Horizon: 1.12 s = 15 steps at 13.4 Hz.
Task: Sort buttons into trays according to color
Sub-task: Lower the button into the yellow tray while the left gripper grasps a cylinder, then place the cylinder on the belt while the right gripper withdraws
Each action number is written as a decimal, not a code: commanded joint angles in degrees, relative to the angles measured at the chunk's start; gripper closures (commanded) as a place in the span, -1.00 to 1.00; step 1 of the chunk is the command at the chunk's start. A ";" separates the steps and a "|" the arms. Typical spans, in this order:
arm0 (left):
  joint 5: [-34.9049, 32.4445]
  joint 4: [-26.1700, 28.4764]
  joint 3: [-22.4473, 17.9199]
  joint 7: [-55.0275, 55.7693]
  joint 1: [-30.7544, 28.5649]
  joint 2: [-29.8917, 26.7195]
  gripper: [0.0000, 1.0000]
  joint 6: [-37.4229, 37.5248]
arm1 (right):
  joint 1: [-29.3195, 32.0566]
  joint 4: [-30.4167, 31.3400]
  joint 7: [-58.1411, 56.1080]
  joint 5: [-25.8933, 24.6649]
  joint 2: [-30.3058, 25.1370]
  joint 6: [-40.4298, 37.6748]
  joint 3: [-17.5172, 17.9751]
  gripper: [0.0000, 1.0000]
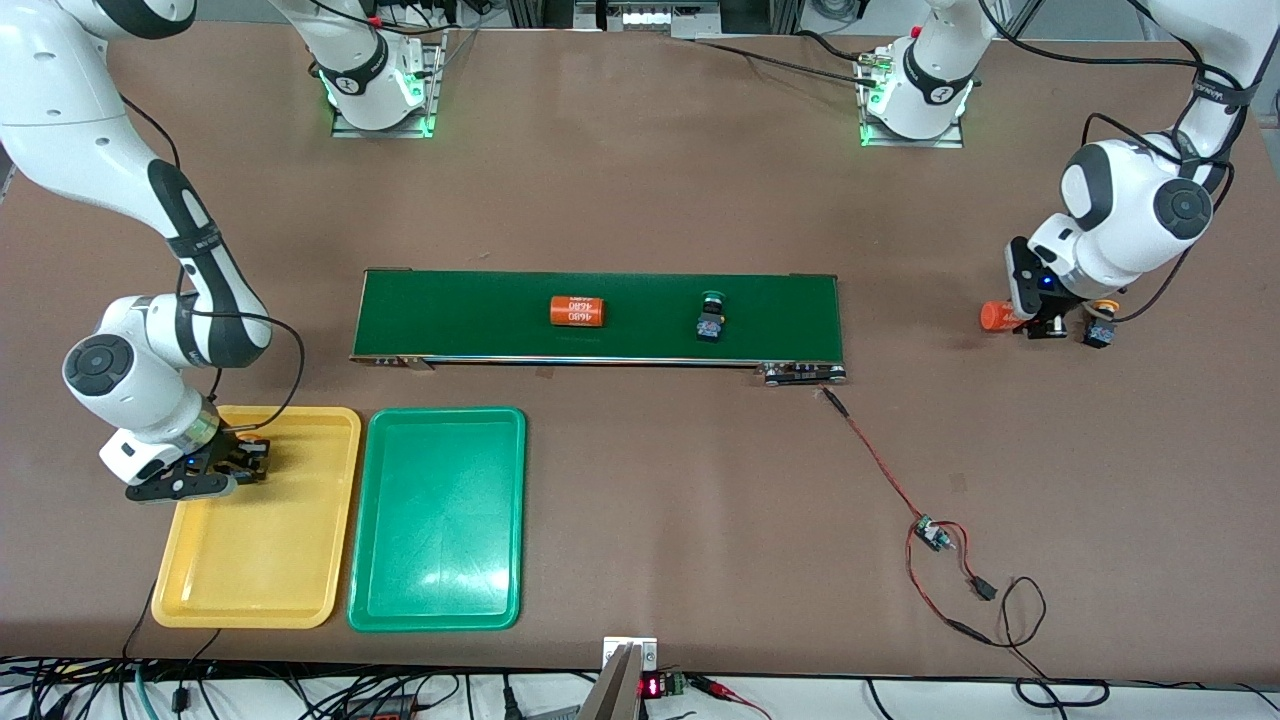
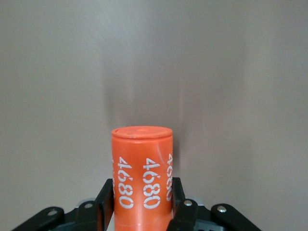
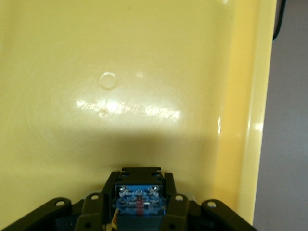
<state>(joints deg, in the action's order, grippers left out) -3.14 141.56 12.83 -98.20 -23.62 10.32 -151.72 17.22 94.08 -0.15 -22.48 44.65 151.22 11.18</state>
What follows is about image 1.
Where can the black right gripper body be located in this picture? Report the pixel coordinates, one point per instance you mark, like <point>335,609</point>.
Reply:
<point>237,456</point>

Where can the orange cylinder marked 4680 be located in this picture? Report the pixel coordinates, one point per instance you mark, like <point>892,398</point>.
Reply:
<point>578,312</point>
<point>996,316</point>

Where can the green push button switch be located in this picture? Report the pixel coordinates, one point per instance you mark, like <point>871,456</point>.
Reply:
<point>711,328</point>

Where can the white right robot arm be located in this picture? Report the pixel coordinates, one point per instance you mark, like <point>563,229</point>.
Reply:
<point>60,100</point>

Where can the yellow plastic tray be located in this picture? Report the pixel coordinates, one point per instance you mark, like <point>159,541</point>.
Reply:
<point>260,560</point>

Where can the green plastic tray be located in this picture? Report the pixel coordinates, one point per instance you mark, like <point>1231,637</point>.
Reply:
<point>440,520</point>

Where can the small speed controller board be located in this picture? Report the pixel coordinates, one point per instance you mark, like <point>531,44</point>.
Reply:
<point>930,533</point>

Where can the green conveyor belt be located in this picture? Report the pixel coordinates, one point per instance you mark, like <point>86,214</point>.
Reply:
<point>450,315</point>

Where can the red digit display module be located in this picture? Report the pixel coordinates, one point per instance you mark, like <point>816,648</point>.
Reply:
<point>652,687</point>

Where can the red clip lead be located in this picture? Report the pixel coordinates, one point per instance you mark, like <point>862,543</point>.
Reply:
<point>715,686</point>

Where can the white electrical device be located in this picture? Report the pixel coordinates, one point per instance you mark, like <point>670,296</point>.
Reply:
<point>650,18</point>

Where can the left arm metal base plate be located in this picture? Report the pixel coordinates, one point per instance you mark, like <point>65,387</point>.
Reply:
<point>915,143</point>

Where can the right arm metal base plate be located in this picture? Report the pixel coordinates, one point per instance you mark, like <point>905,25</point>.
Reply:
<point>380,133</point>

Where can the grey metal camera mount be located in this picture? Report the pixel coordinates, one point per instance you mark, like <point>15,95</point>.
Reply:
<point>615,690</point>

